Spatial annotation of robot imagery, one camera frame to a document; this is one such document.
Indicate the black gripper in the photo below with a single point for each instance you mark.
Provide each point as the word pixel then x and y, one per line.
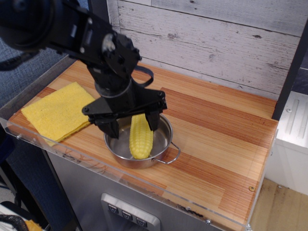
pixel 130 99

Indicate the yellow plastic corn cob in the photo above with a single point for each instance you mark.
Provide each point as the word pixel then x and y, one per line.
pixel 141 138

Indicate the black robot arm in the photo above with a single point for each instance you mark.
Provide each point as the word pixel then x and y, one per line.
pixel 62 25

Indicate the small stainless steel pot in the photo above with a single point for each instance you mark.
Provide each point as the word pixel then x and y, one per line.
pixel 164 150

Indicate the yellow folded cloth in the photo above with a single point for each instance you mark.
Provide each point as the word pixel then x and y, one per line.
pixel 59 114

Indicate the silver button control panel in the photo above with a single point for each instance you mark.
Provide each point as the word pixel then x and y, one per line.
pixel 130 213

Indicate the clear acrylic table guard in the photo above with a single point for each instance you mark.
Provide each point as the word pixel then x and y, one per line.
pixel 213 172

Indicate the white cabinet on right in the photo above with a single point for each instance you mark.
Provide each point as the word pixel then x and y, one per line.
pixel 288 161

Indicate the black left vertical post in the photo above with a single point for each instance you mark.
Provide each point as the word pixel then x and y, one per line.
pixel 99 8

